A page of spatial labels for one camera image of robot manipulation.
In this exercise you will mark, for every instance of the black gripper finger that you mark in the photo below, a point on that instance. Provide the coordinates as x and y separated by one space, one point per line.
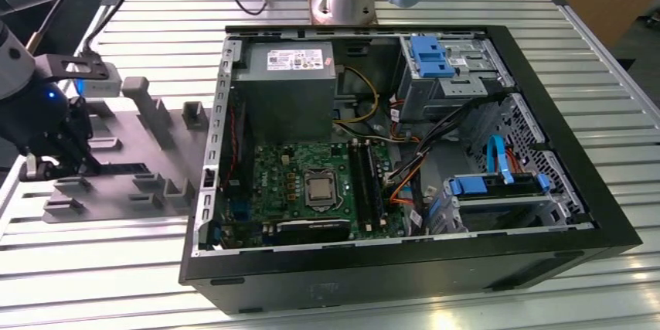
81 133
48 169

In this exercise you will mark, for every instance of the grey parts rack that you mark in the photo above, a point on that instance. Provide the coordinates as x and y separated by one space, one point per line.
102 206

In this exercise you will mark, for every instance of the green Dell motherboard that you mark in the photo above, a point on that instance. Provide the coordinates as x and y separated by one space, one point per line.
278 160

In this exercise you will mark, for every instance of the grey power supply unit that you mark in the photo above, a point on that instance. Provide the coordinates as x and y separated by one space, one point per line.
282 106

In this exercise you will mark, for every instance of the silver CPU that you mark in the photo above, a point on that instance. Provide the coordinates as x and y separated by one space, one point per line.
320 189

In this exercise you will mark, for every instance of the black graphics card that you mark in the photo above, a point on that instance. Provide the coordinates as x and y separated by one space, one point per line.
309 227

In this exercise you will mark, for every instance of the black open PC case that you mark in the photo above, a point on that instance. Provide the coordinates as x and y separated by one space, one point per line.
360 279

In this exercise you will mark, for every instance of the blue plastic drive latch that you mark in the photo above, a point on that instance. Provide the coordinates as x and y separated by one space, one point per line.
430 55

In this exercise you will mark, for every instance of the silver optical drive cage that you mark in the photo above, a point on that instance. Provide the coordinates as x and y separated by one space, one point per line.
464 90

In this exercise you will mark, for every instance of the hard disk in blue carrier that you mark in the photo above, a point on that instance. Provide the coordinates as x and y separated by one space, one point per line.
472 186

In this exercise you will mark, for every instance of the silver disk bay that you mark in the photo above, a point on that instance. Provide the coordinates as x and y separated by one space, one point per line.
514 201

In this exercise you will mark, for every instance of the grey wrist camera black bracket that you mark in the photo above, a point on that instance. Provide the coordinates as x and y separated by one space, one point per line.
100 86

